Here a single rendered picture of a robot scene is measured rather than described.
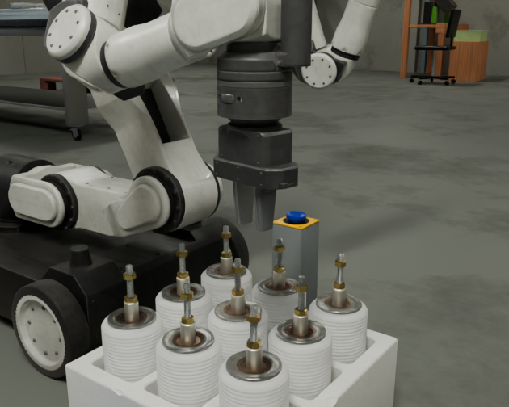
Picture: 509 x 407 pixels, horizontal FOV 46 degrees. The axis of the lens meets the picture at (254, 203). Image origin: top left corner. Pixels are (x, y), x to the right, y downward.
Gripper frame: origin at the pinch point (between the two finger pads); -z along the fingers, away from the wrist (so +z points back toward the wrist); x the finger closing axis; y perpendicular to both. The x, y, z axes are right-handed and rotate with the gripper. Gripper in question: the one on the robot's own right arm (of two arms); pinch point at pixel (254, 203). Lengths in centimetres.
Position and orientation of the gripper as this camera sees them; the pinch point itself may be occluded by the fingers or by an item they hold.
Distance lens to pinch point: 74.8
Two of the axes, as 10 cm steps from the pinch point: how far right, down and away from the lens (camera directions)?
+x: 6.9, 2.0, -6.9
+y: 7.2, -1.9, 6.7
